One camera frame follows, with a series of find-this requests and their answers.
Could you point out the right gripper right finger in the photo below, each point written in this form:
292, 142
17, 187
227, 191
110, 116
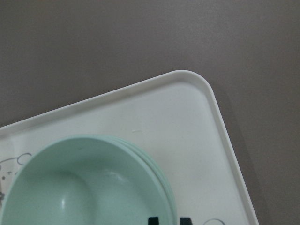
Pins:
186, 221

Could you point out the cream rabbit tray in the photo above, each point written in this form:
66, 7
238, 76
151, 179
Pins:
174, 118

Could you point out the green bowl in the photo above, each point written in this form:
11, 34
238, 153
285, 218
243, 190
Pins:
153, 164
89, 180
164, 173

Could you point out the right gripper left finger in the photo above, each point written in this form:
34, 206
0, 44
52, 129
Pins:
153, 221

